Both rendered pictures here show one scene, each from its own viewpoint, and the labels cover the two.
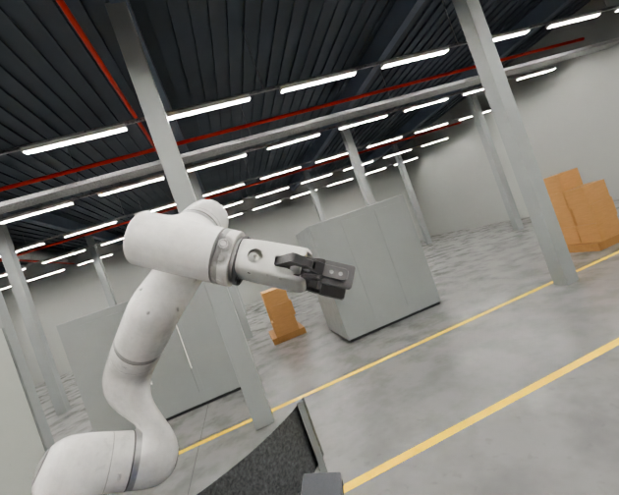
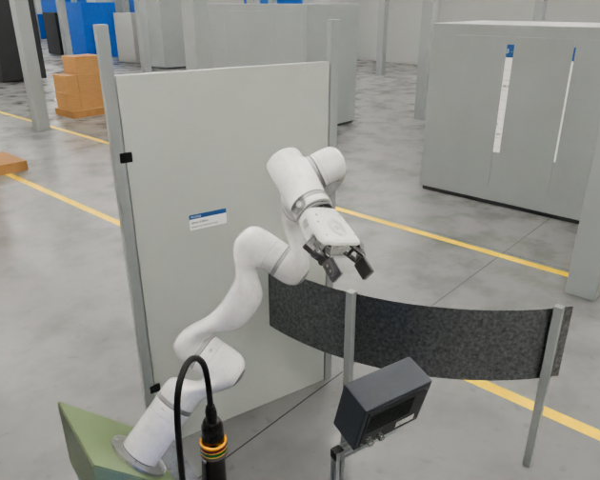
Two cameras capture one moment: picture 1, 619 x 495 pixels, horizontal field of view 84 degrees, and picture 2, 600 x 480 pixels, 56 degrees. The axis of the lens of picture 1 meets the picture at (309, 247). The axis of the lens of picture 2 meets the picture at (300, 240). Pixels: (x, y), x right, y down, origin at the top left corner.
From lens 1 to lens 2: 89 cm
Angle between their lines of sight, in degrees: 58
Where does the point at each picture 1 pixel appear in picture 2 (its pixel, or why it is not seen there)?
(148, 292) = not seen: hidden behind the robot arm
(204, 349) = (586, 147)
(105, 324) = (483, 47)
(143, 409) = (292, 240)
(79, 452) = (254, 241)
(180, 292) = not seen: hidden behind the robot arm
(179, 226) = (289, 175)
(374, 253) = not seen: outside the picture
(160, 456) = (290, 271)
